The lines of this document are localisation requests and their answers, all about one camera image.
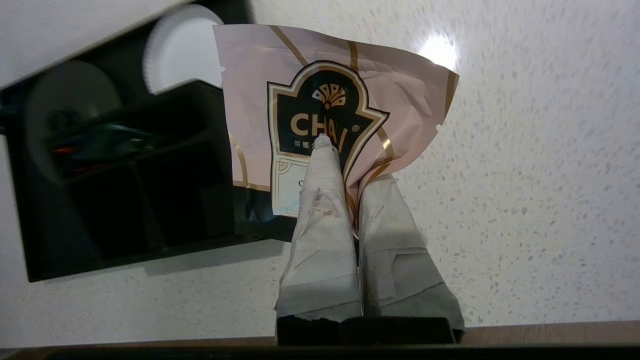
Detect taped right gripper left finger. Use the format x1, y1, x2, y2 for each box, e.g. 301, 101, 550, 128
276, 133, 362, 321

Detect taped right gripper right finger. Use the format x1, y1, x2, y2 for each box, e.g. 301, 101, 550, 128
357, 176, 466, 331

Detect pink tea bag packet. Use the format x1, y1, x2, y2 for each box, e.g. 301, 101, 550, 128
212, 24, 460, 242

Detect dark green red sachet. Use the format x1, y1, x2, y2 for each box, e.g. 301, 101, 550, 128
50, 124, 161, 173

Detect black rectangular serving tray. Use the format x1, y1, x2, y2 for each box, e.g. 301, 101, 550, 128
0, 0, 281, 283

